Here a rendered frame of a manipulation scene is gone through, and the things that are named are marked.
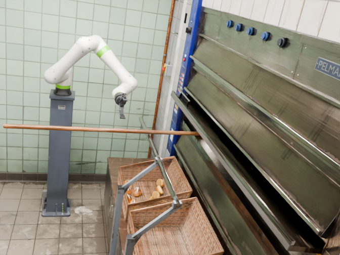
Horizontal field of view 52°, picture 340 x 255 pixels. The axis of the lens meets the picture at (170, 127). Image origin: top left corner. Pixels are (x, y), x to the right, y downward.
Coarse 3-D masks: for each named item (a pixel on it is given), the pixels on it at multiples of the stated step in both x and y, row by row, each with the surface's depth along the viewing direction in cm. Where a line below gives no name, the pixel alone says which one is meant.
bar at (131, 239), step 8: (144, 128) 268; (152, 144) 242; (160, 160) 222; (152, 168) 226; (160, 168) 214; (136, 176) 226; (128, 184) 226; (168, 184) 197; (120, 192) 226; (120, 200) 229; (176, 200) 183; (120, 208) 231; (176, 208) 182; (160, 216) 183; (152, 224) 183; (112, 232) 238; (136, 232) 185; (144, 232) 184; (112, 240) 240; (128, 240) 182; (136, 240) 186; (112, 248) 243; (128, 248) 185
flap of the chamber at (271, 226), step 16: (192, 112) 248; (208, 128) 225; (208, 144) 201; (224, 144) 205; (240, 160) 189; (256, 176) 175; (256, 192) 158; (272, 192) 163; (256, 208) 147; (272, 208) 148; (288, 208) 153; (272, 224) 136; (288, 224) 139; (304, 224) 144; (304, 240) 131; (320, 240) 135
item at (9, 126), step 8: (8, 128) 229; (16, 128) 230; (24, 128) 231; (32, 128) 232; (40, 128) 234; (48, 128) 235; (56, 128) 237; (64, 128) 238; (72, 128) 240; (80, 128) 242; (88, 128) 243; (96, 128) 245; (104, 128) 247
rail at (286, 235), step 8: (176, 96) 270; (184, 104) 254; (200, 128) 216; (208, 136) 204; (216, 144) 195; (224, 160) 181; (232, 168) 172; (240, 176) 164; (248, 184) 158; (256, 200) 149; (264, 208) 142; (272, 216) 137; (280, 224) 133; (280, 232) 131; (288, 240) 126
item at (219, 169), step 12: (204, 144) 256; (204, 156) 246; (216, 156) 240; (216, 168) 225; (228, 180) 211; (240, 192) 200; (240, 204) 191; (252, 216) 180; (264, 228) 172; (264, 240) 167; (276, 240) 164; (276, 252) 157; (288, 252) 158
